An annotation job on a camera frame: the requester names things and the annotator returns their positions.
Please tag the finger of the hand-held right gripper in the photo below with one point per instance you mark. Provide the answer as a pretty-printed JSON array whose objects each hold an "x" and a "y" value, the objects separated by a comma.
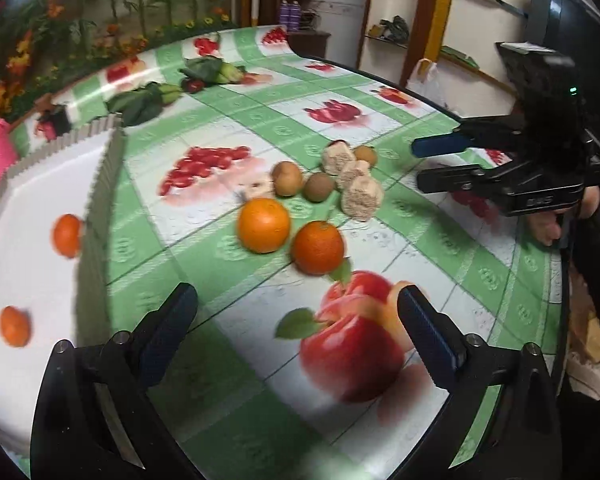
[
  {"x": 450, "y": 180},
  {"x": 437, "y": 144}
]

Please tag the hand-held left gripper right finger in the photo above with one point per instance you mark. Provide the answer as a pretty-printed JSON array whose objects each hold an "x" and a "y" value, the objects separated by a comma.
[{"x": 430, "y": 340}]

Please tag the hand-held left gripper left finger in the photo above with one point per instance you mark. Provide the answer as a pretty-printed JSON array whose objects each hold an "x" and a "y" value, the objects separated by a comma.
[{"x": 172, "y": 325}]

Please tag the brown round fruit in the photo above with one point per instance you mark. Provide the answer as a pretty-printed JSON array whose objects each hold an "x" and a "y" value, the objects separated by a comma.
[
  {"x": 286, "y": 178},
  {"x": 365, "y": 155},
  {"x": 318, "y": 186}
]

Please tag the beige cut fruit piece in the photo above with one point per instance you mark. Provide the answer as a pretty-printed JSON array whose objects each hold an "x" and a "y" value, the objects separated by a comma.
[
  {"x": 336, "y": 156},
  {"x": 362, "y": 202},
  {"x": 257, "y": 187},
  {"x": 353, "y": 175}
]

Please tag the large orange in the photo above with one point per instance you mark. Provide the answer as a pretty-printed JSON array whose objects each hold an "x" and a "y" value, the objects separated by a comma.
[
  {"x": 263, "y": 225},
  {"x": 318, "y": 247}
]

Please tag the white tray with striped sides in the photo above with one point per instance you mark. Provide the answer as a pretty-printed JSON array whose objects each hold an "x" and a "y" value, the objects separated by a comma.
[{"x": 30, "y": 270}]

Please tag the person's right forearm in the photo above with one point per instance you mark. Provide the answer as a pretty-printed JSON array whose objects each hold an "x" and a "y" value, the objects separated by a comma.
[{"x": 597, "y": 265}]

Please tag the person's right hand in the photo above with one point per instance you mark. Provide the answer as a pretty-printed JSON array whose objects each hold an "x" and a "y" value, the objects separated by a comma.
[{"x": 545, "y": 230}]

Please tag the white plastic bag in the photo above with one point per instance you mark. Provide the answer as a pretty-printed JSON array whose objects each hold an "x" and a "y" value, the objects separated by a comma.
[{"x": 430, "y": 80}]

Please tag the green fruit-print tablecloth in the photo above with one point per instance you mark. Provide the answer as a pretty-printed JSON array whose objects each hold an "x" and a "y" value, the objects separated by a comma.
[{"x": 205, "y": 260}]

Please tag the small orange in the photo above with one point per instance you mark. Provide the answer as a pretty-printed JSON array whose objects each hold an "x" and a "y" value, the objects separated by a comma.
[
  {"x": 67, "y": 235},
  {"x": 15, "y": 326}
]

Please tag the wooden side cabinet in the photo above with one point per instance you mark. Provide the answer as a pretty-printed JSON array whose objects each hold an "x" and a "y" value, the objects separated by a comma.
[{"x": 307, "y": 42}]

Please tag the purple bottle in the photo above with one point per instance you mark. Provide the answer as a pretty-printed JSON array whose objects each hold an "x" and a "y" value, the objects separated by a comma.
[
  {"x": 284, "y": 12},
  {"x": 295, "y": 14}
]

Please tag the corn cob in husk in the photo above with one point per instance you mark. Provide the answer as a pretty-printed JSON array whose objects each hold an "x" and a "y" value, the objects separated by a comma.
[{"x": 231, "y": 74}]

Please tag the dark leafy greens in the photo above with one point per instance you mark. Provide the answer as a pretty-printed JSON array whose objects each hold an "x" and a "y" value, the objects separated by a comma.
[
  {"x": 135, "y": 105},
  {"x": 204, "y": 67}
]

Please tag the small black box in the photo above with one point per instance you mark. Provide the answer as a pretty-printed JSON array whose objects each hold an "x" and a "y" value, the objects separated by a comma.
[{"x": 55, "y": 122}]

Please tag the wall shelf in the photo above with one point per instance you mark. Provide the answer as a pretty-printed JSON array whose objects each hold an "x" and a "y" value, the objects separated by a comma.
[{"x": 460, "y": 55}]

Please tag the artificial flower wall decoration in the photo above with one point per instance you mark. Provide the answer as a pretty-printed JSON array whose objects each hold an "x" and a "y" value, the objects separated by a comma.
[{"x": 105, "y": 10}]

